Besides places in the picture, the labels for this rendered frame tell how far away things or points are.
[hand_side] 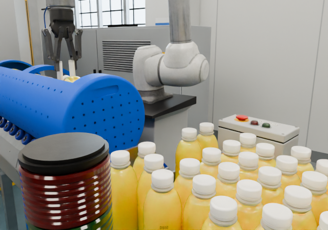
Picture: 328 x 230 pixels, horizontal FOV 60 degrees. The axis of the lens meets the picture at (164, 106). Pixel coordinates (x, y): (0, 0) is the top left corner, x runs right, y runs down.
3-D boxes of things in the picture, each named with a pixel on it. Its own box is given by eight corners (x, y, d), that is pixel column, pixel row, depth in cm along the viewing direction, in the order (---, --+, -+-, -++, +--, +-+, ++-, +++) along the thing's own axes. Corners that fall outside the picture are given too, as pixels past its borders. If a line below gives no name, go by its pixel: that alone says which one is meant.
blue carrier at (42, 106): (43, 108, 158) (35, 56, 150) (148, 152, 97) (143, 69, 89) (-15, 121, 138) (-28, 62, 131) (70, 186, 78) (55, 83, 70)
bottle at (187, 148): (175, 192, 82) (176, 131, 78) (200, 194, 81) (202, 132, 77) (174, 206, 75) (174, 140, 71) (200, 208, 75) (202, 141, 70)
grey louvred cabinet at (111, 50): (81, 128, 434) (74, 30, 400) (206, 165, 307) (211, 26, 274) (49, 138, 392) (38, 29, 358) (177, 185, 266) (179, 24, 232)
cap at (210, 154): (216, 155, 63) (216, 147, 62) (223, 162, 59) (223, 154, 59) (199, 156, 62) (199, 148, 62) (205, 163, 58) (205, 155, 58)
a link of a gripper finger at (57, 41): (64, 27, 92) (60, 26, 91) (60, 62, 93) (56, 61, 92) (59, 28, 95) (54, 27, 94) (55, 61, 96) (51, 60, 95)
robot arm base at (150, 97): (145, 91, 167) (144, 82, 165) (174, 96, 152) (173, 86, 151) (121, 98, 154) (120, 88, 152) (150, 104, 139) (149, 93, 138)
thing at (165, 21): (161, 27, 277) (161, 18, 276) (184, 26, 266) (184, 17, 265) (155, 26, 267) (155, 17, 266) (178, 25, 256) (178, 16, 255)
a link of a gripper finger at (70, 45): (61, 28, 95) (64, 27, 96) (70, 60, 99) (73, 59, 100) (66, 27, 92) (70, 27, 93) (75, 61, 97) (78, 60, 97)
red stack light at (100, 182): (86, 176, 26) (83, 136, 26) (128, 204, 22) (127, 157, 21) (12, 203, 22) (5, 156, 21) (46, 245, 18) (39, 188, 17)
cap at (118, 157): (125, 156, 62) (125, 149, 61) (133, 163, 58) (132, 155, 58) (108, 160, 60) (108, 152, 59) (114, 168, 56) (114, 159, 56)
